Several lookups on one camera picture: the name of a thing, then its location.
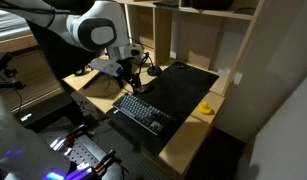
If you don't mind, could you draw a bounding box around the yellow rubber duck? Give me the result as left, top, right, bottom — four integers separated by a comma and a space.
198, 101, 214, 116

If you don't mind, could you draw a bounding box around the black computer mouse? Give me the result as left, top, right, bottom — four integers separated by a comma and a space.
136, 83, 154, 94

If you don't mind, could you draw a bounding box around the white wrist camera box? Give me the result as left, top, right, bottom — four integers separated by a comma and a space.
89, 58, 124, 78

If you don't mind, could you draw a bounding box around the flat black item on shelf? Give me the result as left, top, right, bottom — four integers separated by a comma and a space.
153, 0, 180, 8

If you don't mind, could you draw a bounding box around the light wooden shelf unit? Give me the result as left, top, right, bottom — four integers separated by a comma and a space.
116, 0, 271, 98

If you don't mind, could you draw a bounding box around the black box with white label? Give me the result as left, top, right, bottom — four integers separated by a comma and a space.
13, 91, 76, 132

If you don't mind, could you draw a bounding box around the light wooden desk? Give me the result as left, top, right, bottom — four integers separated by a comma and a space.
62, 49, 226, 179

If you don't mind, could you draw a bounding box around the black desk mat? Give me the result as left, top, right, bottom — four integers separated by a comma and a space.
105, 60, 220, 157

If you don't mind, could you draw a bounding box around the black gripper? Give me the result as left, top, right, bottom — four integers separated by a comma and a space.
116, 57, 143, 94

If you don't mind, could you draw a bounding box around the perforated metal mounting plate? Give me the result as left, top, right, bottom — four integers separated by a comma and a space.
39, 129, 109, 171

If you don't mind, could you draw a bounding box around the black camera on tripod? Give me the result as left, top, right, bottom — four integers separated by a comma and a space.
0, 51, 27, 90

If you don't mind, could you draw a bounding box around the red and black clamp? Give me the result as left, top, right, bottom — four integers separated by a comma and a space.
50, 123, 89, 149
76, 149, 123, 176

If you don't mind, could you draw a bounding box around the black bag on shelf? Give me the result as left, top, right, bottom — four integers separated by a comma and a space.
188, 0, 235, 11

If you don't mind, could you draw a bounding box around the black and grey keyboard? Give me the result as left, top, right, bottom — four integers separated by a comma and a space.
112, 93, 173, 136

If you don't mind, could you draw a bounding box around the black round-base gooseneck stand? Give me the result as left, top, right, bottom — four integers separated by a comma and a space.
139, 51, 163, 77

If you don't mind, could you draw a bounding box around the white paper tag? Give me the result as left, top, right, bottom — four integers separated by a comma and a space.
233, 72, 244, 86

